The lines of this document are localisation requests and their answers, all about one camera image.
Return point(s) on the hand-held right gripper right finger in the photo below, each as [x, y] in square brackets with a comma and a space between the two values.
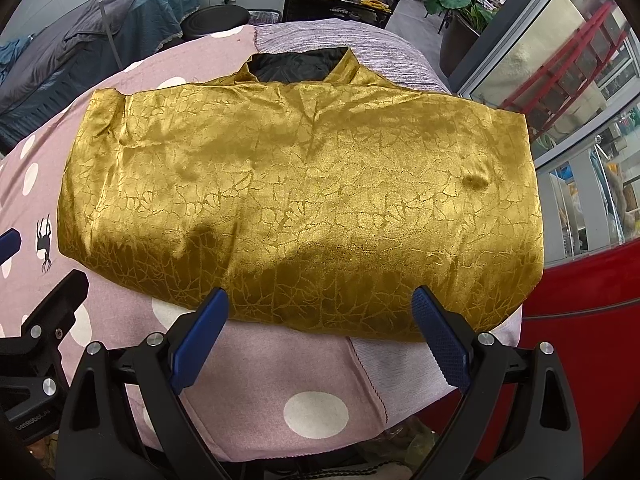
[442, 340]

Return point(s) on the black round stool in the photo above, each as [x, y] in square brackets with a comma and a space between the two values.
[215, 20]

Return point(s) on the massage bed with blue skirt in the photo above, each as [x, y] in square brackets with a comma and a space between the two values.
[75, 77]

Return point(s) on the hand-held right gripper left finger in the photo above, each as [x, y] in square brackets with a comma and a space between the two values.
[197, 340]

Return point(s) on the green potted plant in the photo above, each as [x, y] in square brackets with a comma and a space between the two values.
[452, 0]

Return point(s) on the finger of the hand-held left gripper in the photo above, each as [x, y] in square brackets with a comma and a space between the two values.
[60, 310]
[7, 247]

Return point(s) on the gold jacket with black cuffs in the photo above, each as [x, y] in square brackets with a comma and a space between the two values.
[300, 185]

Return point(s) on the blue crumpled cloth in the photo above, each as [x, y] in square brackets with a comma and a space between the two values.
[10, 55]

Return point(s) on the glass door with frame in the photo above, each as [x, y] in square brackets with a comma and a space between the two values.
[550, 35]

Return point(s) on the pink polka dot bed sheet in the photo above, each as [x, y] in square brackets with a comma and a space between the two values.
[260, 385]

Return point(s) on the red glossy furniture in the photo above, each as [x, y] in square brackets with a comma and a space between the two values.
[590, 335]

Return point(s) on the grey blanket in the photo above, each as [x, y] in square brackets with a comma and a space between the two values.
[100, 10]

